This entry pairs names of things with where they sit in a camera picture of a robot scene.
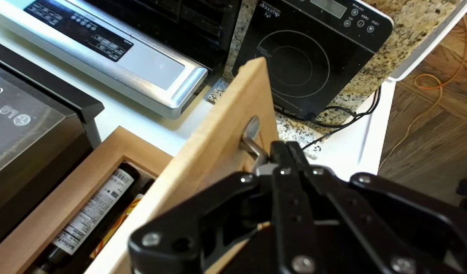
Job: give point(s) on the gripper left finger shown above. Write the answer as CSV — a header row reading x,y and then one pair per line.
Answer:
x,y
203,213

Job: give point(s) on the stainless steel appliance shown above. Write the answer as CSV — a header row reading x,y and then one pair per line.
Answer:
x,y
27,133

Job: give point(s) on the wooden cabinet door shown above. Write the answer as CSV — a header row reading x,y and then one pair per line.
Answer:
x,y
218,152

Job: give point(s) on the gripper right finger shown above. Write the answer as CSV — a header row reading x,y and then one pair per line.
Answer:
x,y
400,213

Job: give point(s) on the black induction cooktop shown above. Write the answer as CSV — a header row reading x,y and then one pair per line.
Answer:
x,y
313,64

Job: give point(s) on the wooden cabinet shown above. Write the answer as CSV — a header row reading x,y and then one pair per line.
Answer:
x,y
66,190

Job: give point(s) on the dark bottle with white label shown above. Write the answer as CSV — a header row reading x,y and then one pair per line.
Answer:
x,y
92,209

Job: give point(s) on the dark bottle with yellow label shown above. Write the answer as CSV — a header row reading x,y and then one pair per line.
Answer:
x,y
121,220

